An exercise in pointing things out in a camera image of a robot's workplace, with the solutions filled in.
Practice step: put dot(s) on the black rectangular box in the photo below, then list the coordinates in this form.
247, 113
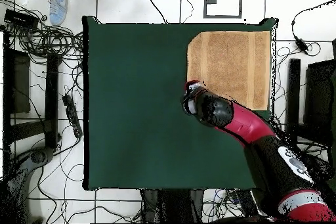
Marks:
21, 19

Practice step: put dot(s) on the grey square floor frame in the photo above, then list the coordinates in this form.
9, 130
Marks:
204, 6

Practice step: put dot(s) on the light blue shoe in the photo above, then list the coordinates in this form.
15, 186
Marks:
58, 8

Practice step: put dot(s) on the dark green table cloth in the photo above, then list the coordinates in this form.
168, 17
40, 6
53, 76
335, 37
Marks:
131, 142

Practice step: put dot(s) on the black power strip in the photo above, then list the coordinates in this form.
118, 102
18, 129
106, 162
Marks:
72, 117
244, 200

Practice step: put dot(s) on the black power adapter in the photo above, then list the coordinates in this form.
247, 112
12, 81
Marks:
301, 45

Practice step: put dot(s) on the grey stand base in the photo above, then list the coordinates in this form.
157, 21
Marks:
39, 155

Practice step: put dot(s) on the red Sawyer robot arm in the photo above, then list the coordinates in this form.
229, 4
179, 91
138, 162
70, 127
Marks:
246, 124

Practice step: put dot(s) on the tan terry towel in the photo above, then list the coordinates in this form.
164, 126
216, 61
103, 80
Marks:
231, 61

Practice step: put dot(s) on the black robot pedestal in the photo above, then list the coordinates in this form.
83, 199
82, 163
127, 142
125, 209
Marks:
170, 205

